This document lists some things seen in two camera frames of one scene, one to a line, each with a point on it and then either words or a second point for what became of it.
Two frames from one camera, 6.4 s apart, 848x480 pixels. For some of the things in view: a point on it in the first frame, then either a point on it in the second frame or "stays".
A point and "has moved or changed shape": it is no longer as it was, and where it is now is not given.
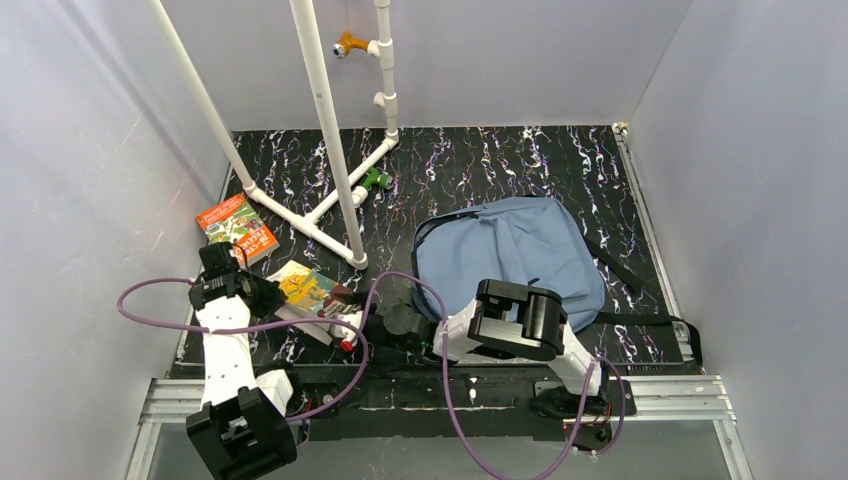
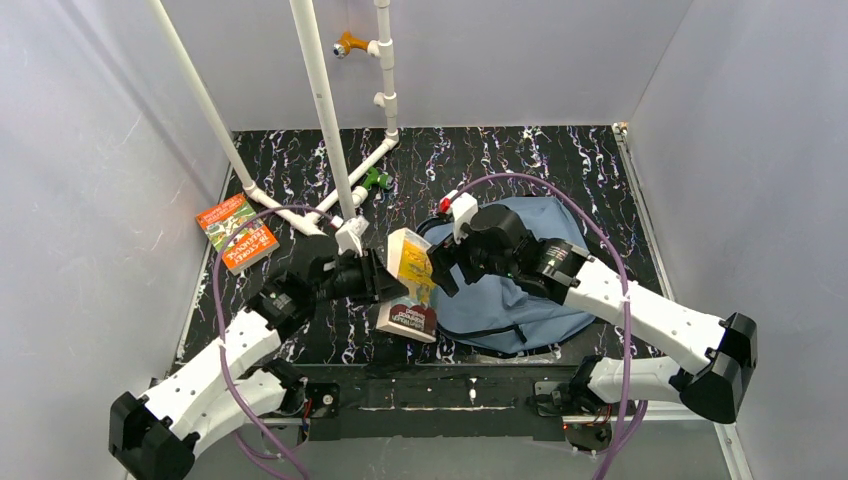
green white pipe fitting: (360, 193) stays
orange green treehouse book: (235, 221) stays
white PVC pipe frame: (349, 249) stays
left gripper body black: (221, 258) → (382, 278)
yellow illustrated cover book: (310, 295) has moved or changed shape
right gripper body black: (370, 316) → (448, 254)
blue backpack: (530, 240) has moved or changed shape
